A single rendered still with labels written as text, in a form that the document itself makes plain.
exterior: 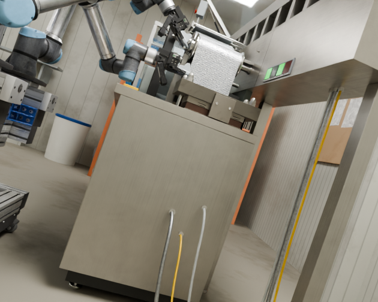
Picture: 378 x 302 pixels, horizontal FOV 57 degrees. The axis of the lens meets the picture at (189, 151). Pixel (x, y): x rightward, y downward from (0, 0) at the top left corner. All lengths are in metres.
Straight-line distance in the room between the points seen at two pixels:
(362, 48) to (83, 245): 1.25
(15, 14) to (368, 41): 1.09
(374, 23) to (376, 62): 0.11
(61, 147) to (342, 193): 4.25
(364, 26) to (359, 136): 0.33
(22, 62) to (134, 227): 0.95
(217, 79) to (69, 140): 3.46
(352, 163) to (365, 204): 1.63
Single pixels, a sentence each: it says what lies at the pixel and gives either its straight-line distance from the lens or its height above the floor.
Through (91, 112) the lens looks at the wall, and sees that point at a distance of 5.62.
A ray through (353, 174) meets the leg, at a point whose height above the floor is 0.84.
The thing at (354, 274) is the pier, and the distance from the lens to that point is 2.94.
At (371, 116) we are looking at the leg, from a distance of 1.26.
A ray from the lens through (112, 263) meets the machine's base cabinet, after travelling 1.60.
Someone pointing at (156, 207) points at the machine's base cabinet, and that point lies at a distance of 1.54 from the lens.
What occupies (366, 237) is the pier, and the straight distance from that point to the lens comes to 2.90.
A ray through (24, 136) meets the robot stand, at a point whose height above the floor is 0.54.
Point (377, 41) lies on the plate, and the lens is 1.20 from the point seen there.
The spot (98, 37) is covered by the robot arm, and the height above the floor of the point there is 1.09.
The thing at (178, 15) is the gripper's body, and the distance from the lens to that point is 1.91.
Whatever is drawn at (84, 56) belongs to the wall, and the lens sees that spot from 5.74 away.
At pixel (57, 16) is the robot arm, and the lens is 2.07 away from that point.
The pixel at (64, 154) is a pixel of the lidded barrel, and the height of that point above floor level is 0.13.
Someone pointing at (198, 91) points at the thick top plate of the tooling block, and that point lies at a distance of 1.60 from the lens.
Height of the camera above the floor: 0.73
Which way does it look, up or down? level
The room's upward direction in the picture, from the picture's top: 20 degrees clockwise
